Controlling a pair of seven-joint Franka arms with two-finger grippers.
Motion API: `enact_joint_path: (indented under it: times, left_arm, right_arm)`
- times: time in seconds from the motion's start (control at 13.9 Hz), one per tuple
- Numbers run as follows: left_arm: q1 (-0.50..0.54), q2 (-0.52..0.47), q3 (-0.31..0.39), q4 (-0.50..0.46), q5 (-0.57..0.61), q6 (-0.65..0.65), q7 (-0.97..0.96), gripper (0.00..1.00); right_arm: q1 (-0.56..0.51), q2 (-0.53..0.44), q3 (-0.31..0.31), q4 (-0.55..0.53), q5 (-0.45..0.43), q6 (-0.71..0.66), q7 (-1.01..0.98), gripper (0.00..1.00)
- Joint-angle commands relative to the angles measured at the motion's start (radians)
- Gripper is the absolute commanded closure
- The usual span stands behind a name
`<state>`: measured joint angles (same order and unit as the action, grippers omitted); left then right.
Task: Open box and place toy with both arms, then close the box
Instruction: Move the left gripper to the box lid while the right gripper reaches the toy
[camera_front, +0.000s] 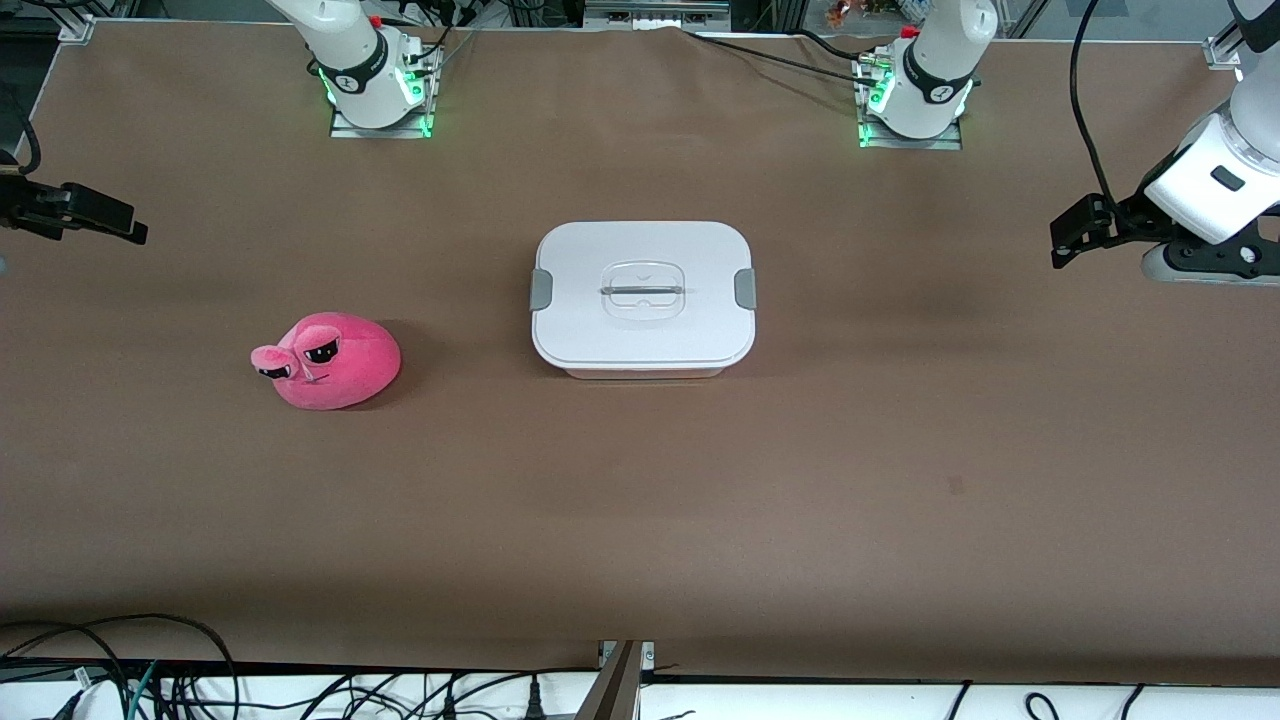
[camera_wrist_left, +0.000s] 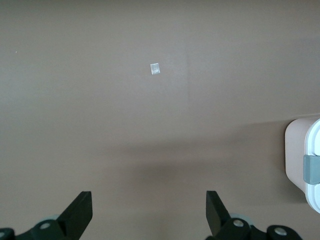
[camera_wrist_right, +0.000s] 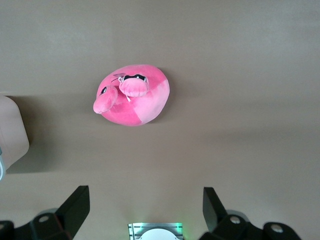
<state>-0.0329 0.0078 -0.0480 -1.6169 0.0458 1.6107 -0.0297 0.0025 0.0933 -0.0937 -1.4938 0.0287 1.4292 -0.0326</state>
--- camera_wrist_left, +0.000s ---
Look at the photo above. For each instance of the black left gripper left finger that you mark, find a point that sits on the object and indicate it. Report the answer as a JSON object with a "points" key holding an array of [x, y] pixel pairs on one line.
{"points": [[75, 215]]}

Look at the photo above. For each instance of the pink translucent plastic container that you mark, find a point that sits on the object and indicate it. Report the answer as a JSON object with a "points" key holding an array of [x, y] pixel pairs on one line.
{"points": [[295, 150]]}

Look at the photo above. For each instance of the white plastic box lid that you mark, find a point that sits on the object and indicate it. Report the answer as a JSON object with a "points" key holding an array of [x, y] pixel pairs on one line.
{"points": [[313, 200]]}

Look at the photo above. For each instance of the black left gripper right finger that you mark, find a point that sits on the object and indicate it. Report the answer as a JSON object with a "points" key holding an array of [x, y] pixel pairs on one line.
{"points": [[217, 217]]}

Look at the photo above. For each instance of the small square tape piece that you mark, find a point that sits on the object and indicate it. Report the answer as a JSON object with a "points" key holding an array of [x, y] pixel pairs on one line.
{"points": [[155, 69]]}

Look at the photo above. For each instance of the grey lid latch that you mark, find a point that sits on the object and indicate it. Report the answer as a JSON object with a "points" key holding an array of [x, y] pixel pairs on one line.
{"points": [[311, 170]]}

